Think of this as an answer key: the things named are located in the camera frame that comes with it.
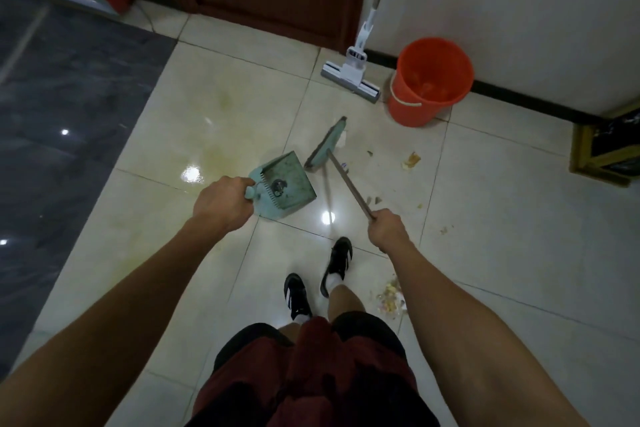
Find person's left hand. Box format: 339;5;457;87
192;176;256;235

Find person's right hand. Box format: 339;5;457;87
368;208;412;253

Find teal plastic dustpan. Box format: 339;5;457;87
244;151;318;220

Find teal broom with brown handle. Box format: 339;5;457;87
304;116;377;222

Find person's left forearm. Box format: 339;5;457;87
0;216;234;427

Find person's right forearm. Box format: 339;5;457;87
384;240;592;427

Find person's right black shoe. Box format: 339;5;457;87
320;237;354;299

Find person's black shoe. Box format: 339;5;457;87
283;273;314;322
320;237;354;299

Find pile of food scraps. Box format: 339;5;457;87
376;278;408;316

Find person's left black shoe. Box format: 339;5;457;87
283;273;314;322

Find orange plastic bucket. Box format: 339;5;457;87
387;37;475;128

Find white flat mop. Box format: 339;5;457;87
320;0;401;104

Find dark red shorts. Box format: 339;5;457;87
186;311;442;427

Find black trash bag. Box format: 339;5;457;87
593;109;640;173

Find yellow wooden frame bin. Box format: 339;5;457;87
569;97;640;187

